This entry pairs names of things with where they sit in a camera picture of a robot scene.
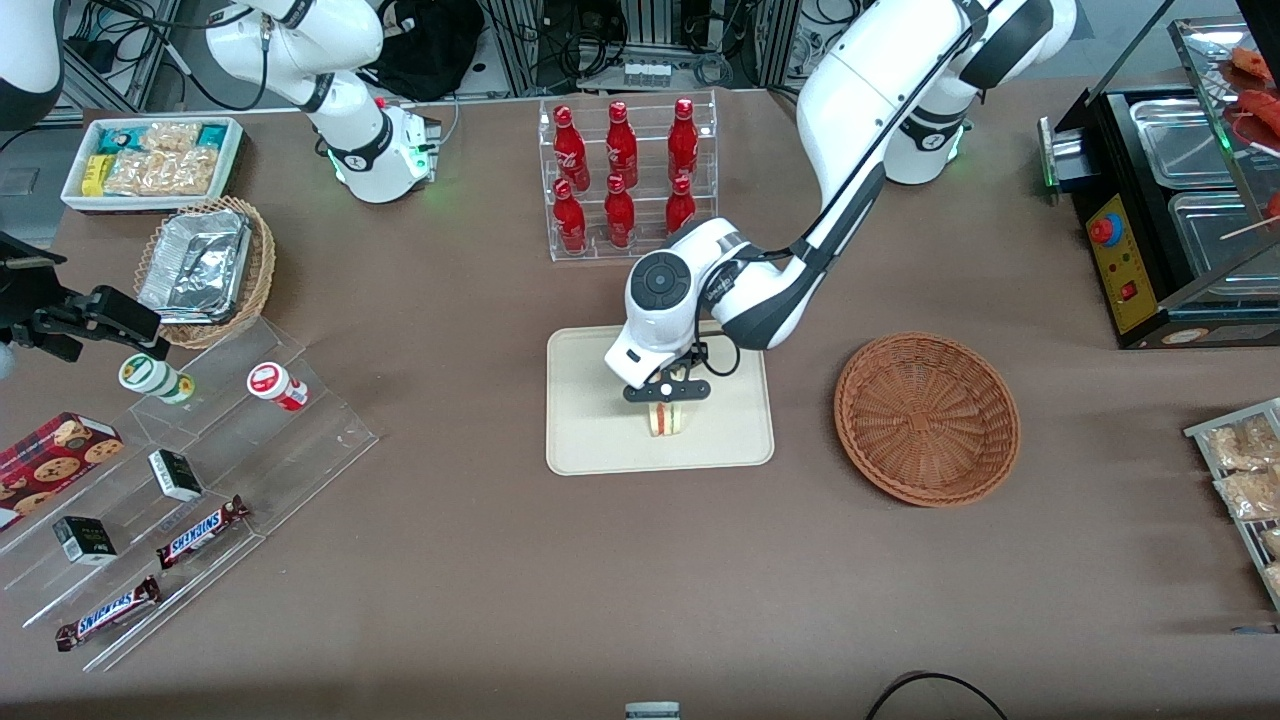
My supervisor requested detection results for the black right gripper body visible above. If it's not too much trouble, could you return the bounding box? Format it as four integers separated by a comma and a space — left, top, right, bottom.
0, 233, 103, 337

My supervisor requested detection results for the cream plastic tray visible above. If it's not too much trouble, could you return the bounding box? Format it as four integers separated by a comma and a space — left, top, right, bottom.
545, 322, 776, 476

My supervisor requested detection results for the aluminium foil tray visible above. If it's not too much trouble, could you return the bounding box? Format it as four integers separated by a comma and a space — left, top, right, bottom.
137, 207, 252, 324

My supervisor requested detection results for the tan wicker basket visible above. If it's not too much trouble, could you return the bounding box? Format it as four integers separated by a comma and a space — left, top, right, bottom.
133, 195, 277, 351

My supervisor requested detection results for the round brown wicker basket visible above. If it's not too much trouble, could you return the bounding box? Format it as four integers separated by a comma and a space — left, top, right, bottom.
833, 332, 1021, 508

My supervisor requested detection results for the white jar green label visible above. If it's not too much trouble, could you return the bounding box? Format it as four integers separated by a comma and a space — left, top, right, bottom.
118, 353, 197, 406

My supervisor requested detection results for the clear acrylic bottle rack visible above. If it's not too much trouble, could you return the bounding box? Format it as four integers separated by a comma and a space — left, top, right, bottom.
538, 90, 721, 263

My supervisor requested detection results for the red cookie box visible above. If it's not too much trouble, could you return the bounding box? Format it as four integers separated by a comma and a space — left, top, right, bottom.
0, 412, 126, 532

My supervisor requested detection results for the red cola bottle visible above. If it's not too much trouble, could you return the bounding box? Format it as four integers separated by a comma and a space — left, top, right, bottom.
604, 100, 639, 188
603, 174, 637, 248
551, 179, 589, 253
665, 175, 698, 237
668, 97, 700, 183
552, 104, 591, 191

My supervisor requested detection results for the white jar red label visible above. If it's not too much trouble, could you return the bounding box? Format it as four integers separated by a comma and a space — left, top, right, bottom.
247, 362, 310, 413

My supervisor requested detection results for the small black box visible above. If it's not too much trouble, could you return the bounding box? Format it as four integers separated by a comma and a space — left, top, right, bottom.
52, 516, 119, 567
148, 449, 205, 503

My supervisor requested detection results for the white plastic snack bin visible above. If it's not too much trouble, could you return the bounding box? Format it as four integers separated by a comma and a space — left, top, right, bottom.
60, 115, 247, 216

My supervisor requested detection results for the clear acrylic stepped stand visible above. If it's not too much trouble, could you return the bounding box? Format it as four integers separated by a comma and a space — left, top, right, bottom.
0, 318, 381, 673

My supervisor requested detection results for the Snickers chocolate bar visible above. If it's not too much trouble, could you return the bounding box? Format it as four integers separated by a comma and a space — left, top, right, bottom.
55, 576, 162, 653
155, 495, 251, 571

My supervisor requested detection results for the black bag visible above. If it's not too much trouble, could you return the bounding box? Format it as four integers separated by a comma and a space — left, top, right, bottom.
360, 0, 488, 103

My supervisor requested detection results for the black food warmer yellow panel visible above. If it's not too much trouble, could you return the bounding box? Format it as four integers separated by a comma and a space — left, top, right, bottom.
1038, 0, 1280, 351

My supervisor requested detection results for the stainless steel pan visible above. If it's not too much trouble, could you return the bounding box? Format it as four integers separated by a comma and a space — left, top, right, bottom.
1130, 98, 1241, 191
1168, 190, 1280, 279

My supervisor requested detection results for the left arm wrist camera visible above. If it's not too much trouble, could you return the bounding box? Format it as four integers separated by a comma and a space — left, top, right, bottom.
623, 376, 713, 404

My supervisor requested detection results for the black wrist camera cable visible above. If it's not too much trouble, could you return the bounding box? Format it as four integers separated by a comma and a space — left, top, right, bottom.
690, 335, 743, 381

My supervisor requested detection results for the aluminium profile frame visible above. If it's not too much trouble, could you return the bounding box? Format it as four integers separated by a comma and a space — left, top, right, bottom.
480, 0, 801, 93

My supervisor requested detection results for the grey wire snack rack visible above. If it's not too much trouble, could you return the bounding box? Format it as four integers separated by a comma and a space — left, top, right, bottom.
1185, 398, 1280, 613

